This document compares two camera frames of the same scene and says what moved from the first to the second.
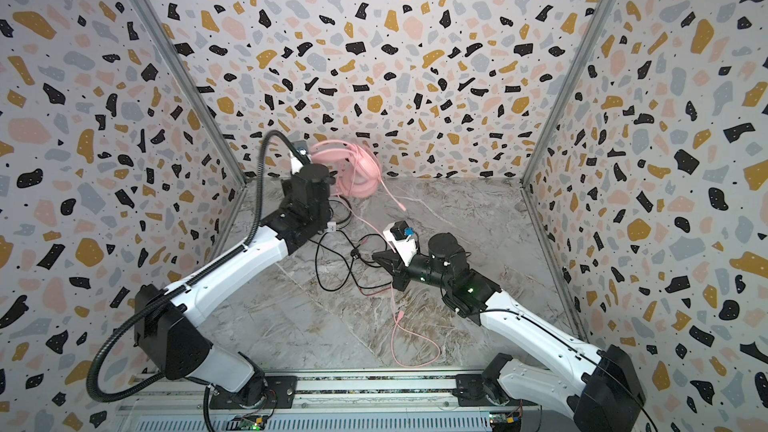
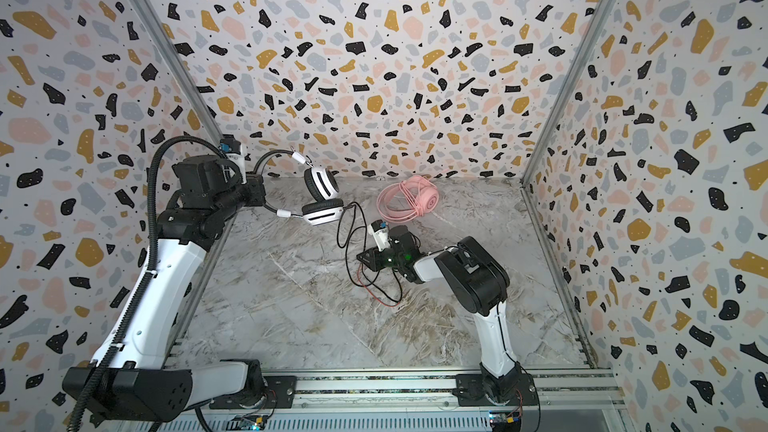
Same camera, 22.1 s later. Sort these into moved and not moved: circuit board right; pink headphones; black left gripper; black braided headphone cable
Moved: black left gripper; pink headphones; black braided headphone cable
Not moved: circuit board right
